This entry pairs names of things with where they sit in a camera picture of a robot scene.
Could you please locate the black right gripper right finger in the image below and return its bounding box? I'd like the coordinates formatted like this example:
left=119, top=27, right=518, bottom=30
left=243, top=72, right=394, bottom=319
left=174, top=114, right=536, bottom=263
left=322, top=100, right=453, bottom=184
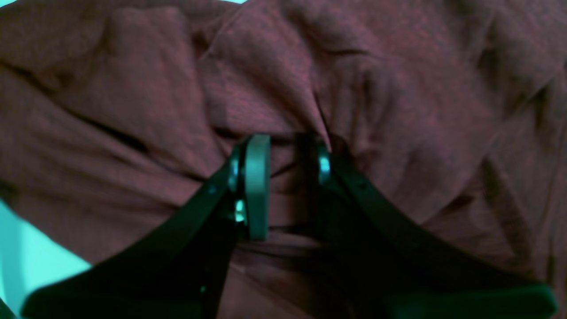
left=299, top=133, right=559, bottom=319

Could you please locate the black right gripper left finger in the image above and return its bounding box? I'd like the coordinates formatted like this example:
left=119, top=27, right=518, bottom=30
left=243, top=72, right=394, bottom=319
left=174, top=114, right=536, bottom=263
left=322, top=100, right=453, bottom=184
left=22, top=135, right=271, bottom=319

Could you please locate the dark red long-sleeve shirt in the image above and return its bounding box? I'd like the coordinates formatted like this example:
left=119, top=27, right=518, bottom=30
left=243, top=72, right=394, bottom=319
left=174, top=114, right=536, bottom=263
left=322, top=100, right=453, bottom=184
left=1, top=0, right=566, bottom=319

